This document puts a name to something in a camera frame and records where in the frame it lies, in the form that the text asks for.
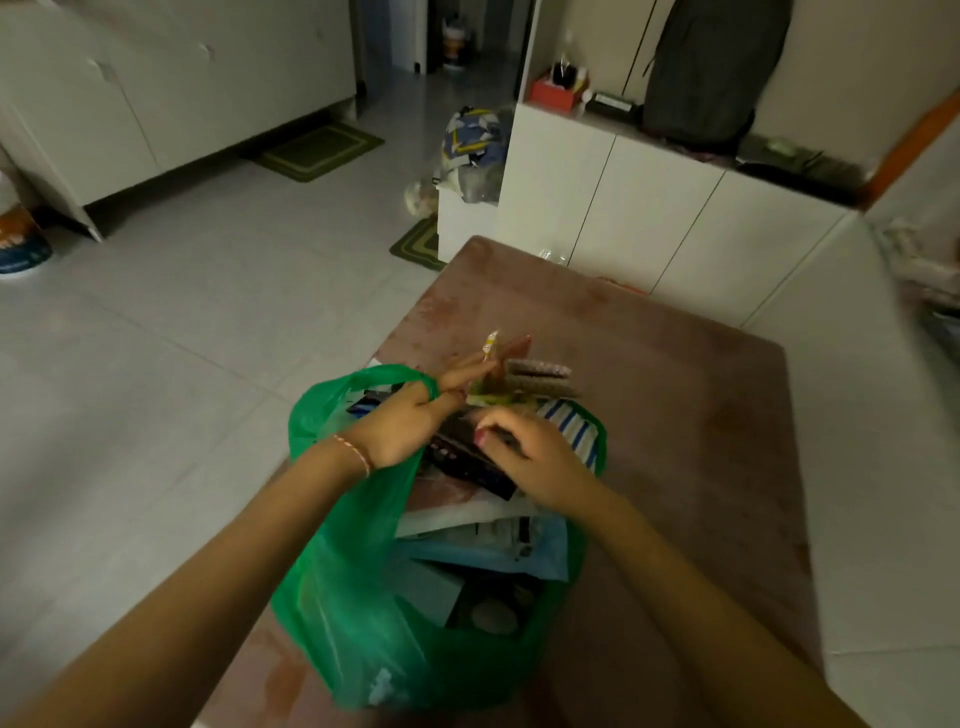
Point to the white tall appliance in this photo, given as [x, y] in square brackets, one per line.
[870, 450]

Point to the person's left forearm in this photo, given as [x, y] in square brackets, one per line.
[187, 592]

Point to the person's left hand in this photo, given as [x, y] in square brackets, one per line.
[401, 435]

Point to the green plastic bag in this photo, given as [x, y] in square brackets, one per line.
[345, 600]

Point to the person's left fingers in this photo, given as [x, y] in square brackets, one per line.
[480, 366]

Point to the colourful patterned bag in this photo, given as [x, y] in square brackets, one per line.
[472, 146]

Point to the long white cabinet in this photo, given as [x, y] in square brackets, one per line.
[150, 97]

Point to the white three-door cabinet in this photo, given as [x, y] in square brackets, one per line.
[645, 217]

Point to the grey backpack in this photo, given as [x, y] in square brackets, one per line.
[712, 75]

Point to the black flat device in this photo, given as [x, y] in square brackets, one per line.
[611, 106]

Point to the person's right hand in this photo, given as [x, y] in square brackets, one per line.
[544, 465]

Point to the black medicine box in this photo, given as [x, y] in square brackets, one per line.
[469, 465]

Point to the small printed container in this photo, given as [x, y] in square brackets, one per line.
[457, 43]

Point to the pile of white clutter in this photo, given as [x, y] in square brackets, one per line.
[926, 262]

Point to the white paper sheet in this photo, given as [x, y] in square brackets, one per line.
[450, 519]

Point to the orange strip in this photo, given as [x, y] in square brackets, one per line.
[915, 142]

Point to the orange blue printed container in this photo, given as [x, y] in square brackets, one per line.
[19, 240]

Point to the dark tray with clutter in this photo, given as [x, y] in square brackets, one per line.
[802, 165]

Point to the person's right forearm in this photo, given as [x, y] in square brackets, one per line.
[705, 622]

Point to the small yellow white sachet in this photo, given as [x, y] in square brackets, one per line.
[491, 346]

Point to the person's right fingers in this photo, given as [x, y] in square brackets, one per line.
[506, 429]

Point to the light blue packet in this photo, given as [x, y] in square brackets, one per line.
[487, 559]

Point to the bundle of medicine blister strips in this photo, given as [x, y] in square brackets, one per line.
[536, 379]

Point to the red box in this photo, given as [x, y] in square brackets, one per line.
[556, 94]

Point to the large green door mat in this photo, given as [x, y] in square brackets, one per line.
[315, 150]

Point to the low white shelf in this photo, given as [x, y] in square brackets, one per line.
[465, 225]

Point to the round white lid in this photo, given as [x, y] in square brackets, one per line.
[495, 616]

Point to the small green door mat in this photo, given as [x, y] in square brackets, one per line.
[420, 244]

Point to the grey small box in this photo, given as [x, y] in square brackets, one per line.
[427, 596]

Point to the clear crumpled plastic bag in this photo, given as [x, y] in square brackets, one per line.
[421, 199]

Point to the white blue striped packet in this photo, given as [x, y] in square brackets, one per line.
[574, 431]

